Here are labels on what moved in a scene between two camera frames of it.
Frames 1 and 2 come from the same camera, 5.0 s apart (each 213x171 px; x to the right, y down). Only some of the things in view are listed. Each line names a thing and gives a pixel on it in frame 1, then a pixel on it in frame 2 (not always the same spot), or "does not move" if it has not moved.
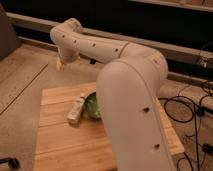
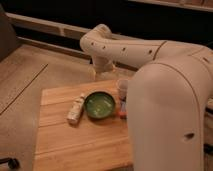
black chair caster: x=13 y=163 does not move
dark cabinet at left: x=9 y=40 does not move
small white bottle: x=74 y=114 does not move
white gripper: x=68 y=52 → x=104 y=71
